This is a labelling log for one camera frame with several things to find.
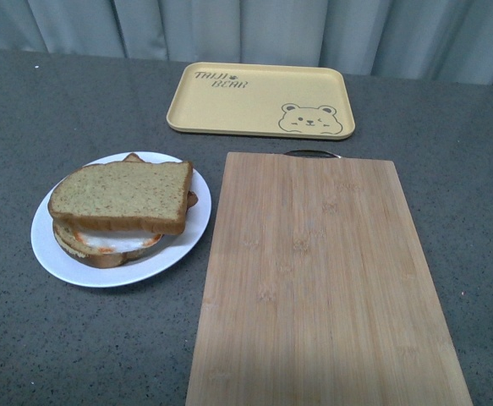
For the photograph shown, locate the grey curtain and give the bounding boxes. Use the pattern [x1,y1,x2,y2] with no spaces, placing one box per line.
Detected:
[0,0,493,85]

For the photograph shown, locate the white round plate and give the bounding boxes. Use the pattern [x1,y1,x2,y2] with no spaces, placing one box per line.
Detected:
[31,152,211,288]

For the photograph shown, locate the bamboo cutting board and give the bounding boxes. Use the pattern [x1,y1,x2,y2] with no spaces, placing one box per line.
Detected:
[186,152,471,405]

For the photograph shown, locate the fried egg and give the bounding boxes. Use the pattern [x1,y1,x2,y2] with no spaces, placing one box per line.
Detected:
[52,221,162,255]

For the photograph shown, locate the bread slice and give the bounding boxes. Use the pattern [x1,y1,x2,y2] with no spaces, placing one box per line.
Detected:
[47,161,193,235]
[52,153,198,268]

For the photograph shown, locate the yellow bear tray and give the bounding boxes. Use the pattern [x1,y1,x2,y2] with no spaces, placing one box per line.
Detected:
[167,62,355,140]

